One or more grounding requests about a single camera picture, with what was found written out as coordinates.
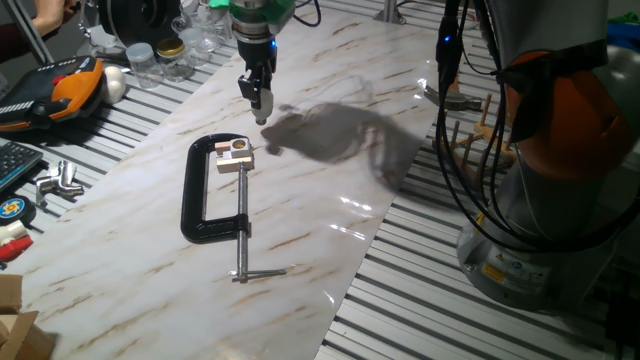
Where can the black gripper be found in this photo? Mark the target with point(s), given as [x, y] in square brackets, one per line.
[256, 55]

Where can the grey cylindrical peg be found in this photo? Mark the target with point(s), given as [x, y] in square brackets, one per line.
[264, 107]

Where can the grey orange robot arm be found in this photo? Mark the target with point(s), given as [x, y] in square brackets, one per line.
[550, 150]

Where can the person forearm dark sleeve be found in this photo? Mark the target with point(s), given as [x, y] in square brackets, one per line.
[15, 42]

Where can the person hand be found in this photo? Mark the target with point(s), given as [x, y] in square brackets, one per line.
[52, 12]

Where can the clear plastic cup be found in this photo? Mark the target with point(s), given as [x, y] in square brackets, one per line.
[194, 47]

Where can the small wooden clamp block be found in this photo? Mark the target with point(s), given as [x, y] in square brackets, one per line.
[232, 165]
[222, 148]

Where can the glass jar gold lid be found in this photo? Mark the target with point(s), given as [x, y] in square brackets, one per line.
[172, 57]

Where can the clear plastic jar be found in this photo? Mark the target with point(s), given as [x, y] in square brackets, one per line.
[144, 65]

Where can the black C-clamp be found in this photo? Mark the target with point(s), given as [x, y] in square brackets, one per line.
[192, 190]

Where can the black filament spool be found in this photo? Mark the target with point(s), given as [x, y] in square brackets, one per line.
[130, 20]

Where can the white egg shaped object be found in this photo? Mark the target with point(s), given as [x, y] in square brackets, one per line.
[115, 84]

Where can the thin metal stand leg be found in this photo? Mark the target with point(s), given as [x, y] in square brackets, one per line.
[85, 25]

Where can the orange black teach pendant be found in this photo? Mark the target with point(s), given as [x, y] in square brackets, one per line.
[70, 90]

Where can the silver pipe fitting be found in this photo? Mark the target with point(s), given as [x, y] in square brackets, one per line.
[57, 182]

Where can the wooden peg rack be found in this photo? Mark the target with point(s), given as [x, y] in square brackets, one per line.
[472, 175]

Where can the thick metal stand leg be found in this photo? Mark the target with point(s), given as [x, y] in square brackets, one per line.
[30, 32]

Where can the black keyboard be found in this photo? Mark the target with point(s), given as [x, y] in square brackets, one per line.
[15, 162]

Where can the black round tape measure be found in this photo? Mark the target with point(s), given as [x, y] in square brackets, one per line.
[14, 209]

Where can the open cardboard box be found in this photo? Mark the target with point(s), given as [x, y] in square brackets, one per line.
[20, 330]

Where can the blue bag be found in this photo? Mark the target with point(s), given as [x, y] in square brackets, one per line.
[627, 36]

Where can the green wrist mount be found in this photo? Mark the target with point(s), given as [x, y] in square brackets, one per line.
[280, 10]

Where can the aluminium frame post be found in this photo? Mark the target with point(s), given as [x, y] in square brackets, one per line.
[389, 10]

